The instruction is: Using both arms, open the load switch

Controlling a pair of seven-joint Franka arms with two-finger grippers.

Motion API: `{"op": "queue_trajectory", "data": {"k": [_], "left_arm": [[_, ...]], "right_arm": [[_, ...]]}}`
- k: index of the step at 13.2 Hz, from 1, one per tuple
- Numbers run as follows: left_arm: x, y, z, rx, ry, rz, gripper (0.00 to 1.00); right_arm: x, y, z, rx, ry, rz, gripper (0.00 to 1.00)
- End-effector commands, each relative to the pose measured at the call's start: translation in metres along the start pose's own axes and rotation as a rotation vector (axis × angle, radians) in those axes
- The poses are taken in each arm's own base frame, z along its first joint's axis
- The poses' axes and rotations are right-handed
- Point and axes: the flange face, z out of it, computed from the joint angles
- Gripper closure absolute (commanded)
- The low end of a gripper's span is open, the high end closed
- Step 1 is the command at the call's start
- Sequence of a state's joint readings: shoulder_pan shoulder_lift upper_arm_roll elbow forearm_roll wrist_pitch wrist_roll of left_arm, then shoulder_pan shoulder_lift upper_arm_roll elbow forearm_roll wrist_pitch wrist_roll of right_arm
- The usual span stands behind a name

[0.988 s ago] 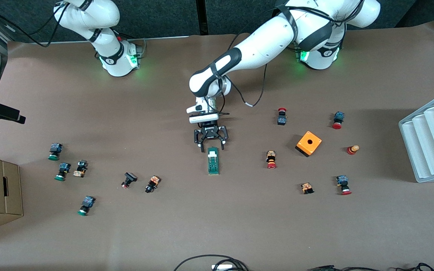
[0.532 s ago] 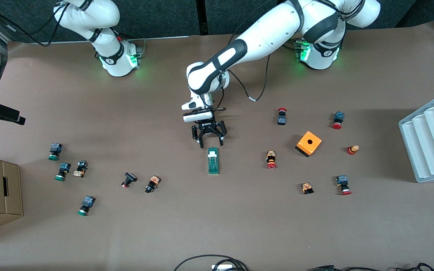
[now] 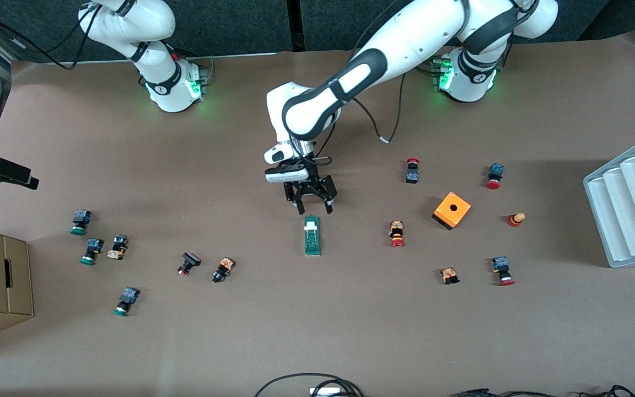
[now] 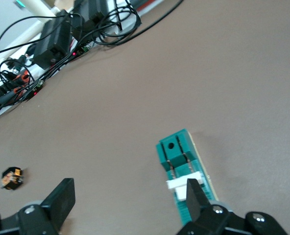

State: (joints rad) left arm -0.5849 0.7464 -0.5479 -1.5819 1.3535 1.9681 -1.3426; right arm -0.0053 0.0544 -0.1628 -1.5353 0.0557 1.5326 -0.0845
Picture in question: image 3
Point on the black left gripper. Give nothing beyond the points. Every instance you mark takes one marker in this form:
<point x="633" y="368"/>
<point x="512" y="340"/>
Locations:
<point x="310" y="188"/>

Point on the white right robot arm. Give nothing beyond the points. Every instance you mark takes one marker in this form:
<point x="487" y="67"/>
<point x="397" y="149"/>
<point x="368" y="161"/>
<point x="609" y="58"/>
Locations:
<point x="168" y="82"/>

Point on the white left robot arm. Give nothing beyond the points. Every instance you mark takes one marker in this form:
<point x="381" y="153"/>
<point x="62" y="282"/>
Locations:
<point x="416" y="27"/>

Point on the green push button blue block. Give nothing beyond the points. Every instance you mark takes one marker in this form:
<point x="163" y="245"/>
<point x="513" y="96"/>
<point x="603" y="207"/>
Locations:
<point x="80" y="220"/>
<point x="92" y="250"/>
<point x="125" y="300"/>

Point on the red mushroom button black block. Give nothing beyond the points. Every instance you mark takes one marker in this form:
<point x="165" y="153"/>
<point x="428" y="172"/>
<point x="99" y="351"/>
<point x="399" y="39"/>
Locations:
<point x="412" y="172"/>

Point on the orange contact block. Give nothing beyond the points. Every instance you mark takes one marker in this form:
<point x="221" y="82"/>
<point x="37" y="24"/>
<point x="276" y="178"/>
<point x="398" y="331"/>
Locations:
<point x="449" y="275"/>

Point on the red push button blue block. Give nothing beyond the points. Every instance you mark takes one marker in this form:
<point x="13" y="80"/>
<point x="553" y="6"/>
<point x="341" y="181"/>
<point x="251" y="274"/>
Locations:
<point x="495" y="175"/>
<point x="502" y="270"/>

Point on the red yellow button head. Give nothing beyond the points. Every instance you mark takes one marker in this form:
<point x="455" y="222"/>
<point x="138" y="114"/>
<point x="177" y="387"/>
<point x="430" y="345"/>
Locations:
<point x="516" y="219"/>

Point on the white ridged foam tray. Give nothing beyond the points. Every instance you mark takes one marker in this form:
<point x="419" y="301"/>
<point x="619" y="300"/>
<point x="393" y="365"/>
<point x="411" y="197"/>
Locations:
<point x="631" y="209"/>

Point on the black selector switch orange block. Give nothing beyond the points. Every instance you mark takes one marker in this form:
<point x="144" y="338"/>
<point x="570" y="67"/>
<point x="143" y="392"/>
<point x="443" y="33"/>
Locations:
<point x="222" y="269"/>

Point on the beige black switch block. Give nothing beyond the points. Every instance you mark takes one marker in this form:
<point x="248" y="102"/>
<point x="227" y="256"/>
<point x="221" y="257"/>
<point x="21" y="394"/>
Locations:
<point x="117" y="246"/>

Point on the black flat-head switch red terminals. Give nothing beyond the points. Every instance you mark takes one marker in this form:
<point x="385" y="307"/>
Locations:
<point x="189" y="262"/>

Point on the orange button enclosure box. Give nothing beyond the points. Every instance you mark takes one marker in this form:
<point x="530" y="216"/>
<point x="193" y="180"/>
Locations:
<point x="452" y="210"/>

